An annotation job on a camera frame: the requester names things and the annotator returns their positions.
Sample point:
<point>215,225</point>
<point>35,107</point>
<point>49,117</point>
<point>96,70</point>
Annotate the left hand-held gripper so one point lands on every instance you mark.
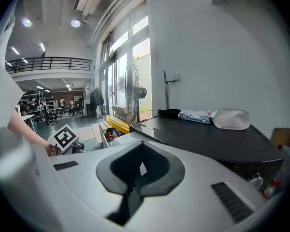
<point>65,138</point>

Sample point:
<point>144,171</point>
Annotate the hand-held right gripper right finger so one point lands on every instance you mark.
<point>195,202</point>

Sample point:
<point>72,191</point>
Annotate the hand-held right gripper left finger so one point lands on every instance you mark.
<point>82,192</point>

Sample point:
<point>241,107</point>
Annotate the person's left forearm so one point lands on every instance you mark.
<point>26,132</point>

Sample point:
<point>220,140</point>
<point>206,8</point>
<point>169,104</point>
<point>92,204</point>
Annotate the flat cardboard sheet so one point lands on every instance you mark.
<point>87,133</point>

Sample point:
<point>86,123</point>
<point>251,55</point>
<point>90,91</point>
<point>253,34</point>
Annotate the brown cardboard box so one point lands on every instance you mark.
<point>102,134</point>
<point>119,110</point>

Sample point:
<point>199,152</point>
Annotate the metal shelving rack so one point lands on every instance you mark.
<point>38,103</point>

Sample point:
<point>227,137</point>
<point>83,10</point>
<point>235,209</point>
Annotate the dark coat on rack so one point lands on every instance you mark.
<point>97,98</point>

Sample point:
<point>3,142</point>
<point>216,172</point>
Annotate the yellow lid trash bin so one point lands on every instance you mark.
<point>117,124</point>

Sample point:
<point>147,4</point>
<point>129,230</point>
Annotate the silver washing machine knob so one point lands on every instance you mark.
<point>255,180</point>

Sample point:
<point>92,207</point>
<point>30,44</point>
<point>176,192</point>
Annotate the person's white trousers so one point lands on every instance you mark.
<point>12,178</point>

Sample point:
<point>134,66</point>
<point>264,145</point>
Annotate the black balcony railing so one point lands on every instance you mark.
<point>50,63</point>

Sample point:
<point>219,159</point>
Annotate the cluster of red-labelled bottles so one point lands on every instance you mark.
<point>271,188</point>

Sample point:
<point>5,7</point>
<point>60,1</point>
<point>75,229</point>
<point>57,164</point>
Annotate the black standing fan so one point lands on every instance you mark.
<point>131,93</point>

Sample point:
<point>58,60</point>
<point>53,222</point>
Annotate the person's white printed shirt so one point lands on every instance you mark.
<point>2,86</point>

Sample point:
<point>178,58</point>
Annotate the checked cloth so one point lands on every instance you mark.
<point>195,117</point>

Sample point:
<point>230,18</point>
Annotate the black cloth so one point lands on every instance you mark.
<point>169,113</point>

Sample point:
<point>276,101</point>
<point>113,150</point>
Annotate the ceiling tube light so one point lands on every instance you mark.
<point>15,50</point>
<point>42,47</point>

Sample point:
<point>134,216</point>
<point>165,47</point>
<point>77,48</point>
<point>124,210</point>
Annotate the wooden board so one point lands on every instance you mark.
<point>282,136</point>

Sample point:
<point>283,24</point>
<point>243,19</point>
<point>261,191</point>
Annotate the round ceiling light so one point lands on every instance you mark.
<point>27,22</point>
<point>75,23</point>

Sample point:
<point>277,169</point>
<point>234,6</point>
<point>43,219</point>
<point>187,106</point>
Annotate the white ceiling pipes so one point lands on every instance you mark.
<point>116,11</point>

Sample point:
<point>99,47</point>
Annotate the glass door with dark frame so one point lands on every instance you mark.
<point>120,76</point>

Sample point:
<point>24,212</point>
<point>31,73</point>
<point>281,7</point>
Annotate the grey wall pipe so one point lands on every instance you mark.
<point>166,91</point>

